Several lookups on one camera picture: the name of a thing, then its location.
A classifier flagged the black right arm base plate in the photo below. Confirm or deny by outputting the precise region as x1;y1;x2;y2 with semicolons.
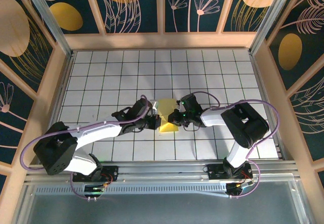
207;163;254;180

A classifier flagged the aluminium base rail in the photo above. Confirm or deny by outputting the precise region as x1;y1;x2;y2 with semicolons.
25;160;299;183

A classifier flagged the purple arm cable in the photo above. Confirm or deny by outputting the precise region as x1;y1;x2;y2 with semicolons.
189;91;281;200
21;94;152;201

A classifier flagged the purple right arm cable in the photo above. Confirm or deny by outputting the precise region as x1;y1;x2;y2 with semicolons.
189;91;281;200

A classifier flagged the yellow paper sheet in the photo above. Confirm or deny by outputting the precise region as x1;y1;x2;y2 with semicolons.
158;98;179;133

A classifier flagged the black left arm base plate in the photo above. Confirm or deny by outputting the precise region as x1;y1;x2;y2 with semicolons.
72;165;119;183

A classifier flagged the frosted acrylic panel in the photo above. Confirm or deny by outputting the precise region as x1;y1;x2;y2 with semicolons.
15;181;313;224

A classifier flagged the small circuit board with wires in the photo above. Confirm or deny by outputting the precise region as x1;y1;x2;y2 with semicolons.
226;181;255;192
84;183;106;193

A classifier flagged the aluminium corner post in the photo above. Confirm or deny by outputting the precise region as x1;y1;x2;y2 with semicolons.
21;0;74;58
249;0;297;55

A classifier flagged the white grid mat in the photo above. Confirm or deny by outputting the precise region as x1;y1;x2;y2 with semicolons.
48;49;282;162

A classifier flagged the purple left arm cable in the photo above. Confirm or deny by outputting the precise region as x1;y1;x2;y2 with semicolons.
21;94;152;201

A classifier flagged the aluminium side rail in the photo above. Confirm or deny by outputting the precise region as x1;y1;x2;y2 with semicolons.
37;53;75;164
250;53;289;161

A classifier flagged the perforated grey cable duct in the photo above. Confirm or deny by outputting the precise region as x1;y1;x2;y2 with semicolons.
35;185;228;196

